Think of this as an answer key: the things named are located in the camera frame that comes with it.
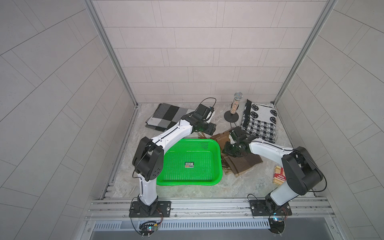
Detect brown plaid fringed scarf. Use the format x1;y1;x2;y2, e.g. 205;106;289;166
198;131;263;177

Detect black white houndstooth scarf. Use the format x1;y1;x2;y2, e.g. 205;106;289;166
241;100;277;144

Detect green plastic basket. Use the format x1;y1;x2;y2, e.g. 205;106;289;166
157;139;223;186

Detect grey black checkered scarf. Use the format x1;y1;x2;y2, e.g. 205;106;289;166
146;103;193;132

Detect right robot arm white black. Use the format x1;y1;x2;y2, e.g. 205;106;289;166
224;137;325;215

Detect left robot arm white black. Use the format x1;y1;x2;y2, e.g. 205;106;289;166
132;105;216;217

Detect basket label sticker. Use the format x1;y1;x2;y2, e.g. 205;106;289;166
185;162;195;168

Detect glass tube on black stand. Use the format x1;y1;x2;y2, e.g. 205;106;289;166
224;92;243;123

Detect red yellow small box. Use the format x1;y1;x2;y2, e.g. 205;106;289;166
273;166;286;186

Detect right small circuit board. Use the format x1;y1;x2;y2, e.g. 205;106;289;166
268;218;285;236

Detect small circuit board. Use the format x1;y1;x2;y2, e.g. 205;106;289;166
268;218;285;236
139;221;160;238

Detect left small circuit board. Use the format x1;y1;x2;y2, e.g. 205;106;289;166
139;221;160;238

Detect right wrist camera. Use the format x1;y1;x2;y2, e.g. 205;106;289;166
229;126;248;144

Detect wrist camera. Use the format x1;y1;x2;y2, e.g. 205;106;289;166
195;104;214;122
229;126;248;144

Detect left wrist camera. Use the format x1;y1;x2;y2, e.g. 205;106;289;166
195;104;214;122

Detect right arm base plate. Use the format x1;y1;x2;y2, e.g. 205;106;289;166
249;199;293;217

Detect aluminium front rail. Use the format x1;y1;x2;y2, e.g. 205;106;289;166
85;196;335;221

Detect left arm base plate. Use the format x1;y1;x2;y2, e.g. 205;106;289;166
129;200;172;218

